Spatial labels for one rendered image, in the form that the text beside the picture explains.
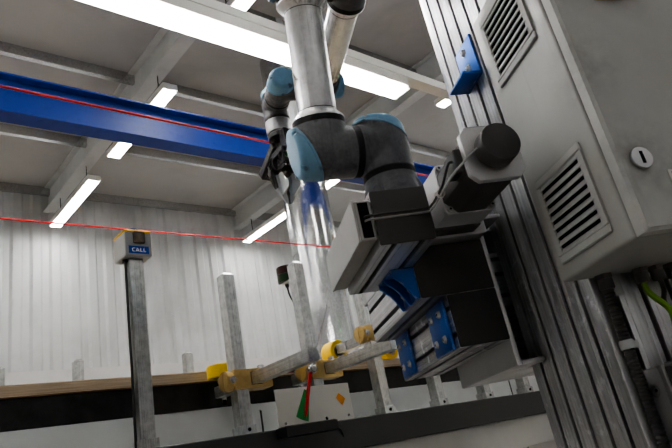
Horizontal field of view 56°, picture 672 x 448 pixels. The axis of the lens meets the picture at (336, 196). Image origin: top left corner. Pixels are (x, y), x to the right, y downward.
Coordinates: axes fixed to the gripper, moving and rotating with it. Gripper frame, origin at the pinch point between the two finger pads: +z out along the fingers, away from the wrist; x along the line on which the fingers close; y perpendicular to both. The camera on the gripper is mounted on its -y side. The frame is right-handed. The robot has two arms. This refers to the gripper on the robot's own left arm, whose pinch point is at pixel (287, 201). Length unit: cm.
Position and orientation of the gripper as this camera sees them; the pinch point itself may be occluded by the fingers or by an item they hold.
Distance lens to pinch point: 175.9
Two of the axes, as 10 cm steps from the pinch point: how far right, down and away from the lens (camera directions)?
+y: 5.2, -4.2, -7.4
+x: 8.3, 0.6, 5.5
